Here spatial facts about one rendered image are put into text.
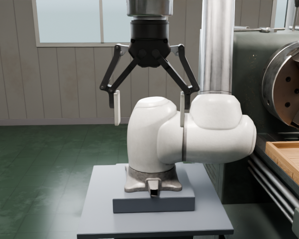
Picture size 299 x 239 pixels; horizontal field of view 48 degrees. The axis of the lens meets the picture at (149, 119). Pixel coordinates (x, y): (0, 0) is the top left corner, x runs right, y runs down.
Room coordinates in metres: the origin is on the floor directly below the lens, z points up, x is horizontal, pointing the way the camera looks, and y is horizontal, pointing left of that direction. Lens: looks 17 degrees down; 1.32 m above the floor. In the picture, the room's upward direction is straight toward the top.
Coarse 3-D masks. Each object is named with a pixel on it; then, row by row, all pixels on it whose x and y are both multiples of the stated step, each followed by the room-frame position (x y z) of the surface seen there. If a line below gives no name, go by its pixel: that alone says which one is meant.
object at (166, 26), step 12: (132, 24) 0.65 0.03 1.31; (144, 24) 0.63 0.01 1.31; (156, 24) 0.63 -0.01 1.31; (168, 24) 0.66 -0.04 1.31; (132, 36) 0.65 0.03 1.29; (144, 36) 0.63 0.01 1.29; (156, 36) 0.63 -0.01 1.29; (168, 36) 0.66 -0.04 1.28; (132, 48) 0.66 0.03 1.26; (144, 48) 0.66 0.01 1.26; (156, 48) 0.66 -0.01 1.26; (168, 48) 0.65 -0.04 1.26; (144, 60) 0.66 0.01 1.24; (156, 60) 0.66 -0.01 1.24
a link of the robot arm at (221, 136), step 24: (216, 0) 1.08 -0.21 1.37; (216, 24) 1.06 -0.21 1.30; (216, 48) 1.03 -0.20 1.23; (216, 72) 1.01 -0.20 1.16; (216, 96) 0.96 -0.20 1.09; (192, 120) 0.95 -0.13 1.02; (216, 120) 0.93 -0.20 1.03; (240, 120) 0.94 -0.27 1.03; (192, 144) 0.91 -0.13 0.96; (216, 144) 0.90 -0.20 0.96; (240, 144) 0.90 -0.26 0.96
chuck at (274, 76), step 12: (288, 48) 1.19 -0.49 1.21; (276, 60) 1.18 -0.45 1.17; (288, 60) 1.12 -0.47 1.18; (276, 72) 1.13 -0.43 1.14; (288, 72) 1.12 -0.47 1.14; (264, 84) 1.19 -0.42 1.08; (276, 84) 1.12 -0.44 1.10; (288, 84) 1.13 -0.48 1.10; (264, 96) 1.19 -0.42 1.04; (276, 96) 1.12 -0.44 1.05; (288, 96) 1.13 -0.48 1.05; (276, 108) 1.12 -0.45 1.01; (288, 108) 1.13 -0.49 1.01; (288, 120) 1.13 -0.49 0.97
